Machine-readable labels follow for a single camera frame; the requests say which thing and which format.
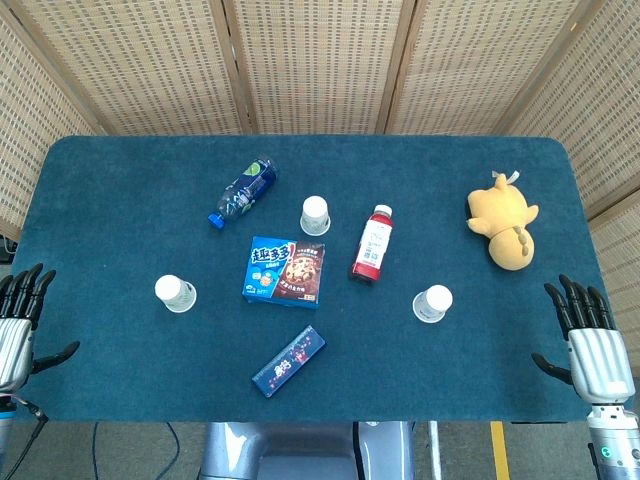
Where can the blue clear plastic bottle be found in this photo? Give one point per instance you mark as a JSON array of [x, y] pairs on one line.
[[245, 192]]

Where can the red juice bottle white cap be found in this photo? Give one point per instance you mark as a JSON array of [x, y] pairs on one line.
[[372, 245]]

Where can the white floral paper cup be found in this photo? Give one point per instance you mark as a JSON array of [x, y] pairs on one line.
[[170, 290], [315, 210]]

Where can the white paper cup blue print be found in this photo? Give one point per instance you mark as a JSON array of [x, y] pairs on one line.
[[437, 300]]

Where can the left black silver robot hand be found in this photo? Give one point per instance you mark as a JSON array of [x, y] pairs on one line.
[[12, 345]]

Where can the woven bamboo folding screen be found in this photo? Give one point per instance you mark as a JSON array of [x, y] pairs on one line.
[[320, 60]]

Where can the teal table cloth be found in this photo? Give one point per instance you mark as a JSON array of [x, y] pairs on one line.
[[125, 225]]

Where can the grey robot torso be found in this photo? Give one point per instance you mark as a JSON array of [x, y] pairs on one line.
[[300, 450]]

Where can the long dark blue box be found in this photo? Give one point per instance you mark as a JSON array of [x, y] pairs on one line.
[[290, 360]]

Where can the blue brown cookie box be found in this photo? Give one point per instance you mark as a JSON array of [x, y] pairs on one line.
[[280, 270]]

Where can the yellow plush toy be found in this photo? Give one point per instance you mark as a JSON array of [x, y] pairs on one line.
[[500, 215]]

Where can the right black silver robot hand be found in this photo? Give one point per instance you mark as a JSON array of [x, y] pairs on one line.
[[600, 360]]

